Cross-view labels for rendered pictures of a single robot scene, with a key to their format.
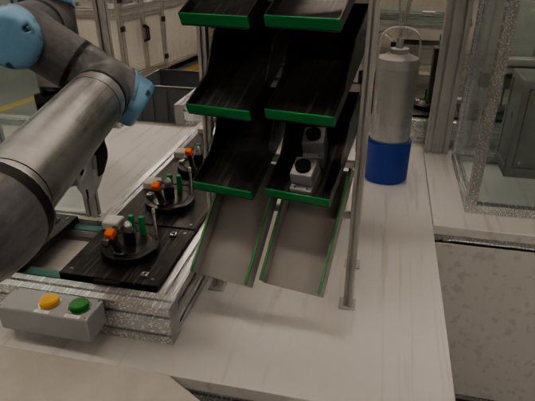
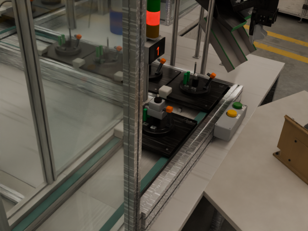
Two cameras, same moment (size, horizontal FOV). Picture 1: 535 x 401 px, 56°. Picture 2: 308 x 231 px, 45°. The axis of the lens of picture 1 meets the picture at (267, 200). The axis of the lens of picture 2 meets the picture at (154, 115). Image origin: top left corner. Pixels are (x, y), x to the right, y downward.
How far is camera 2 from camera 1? 195 cm
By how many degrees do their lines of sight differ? 63
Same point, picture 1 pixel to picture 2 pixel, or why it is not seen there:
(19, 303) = (230, 123)
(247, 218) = (221, 41)
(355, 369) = (260, 71)
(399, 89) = not seen: outside the picture
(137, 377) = (257, 114)
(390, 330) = not seen: hidden behind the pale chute
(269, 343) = (243, 83)
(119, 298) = (233, 96)
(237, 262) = (232, 58)
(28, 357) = (239, 142)
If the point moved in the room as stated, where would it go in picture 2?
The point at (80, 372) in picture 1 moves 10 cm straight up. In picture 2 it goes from (252, 128) to (256, 109)
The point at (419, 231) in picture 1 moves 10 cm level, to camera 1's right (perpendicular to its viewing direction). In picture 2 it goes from (178, 38) to (182, 32)
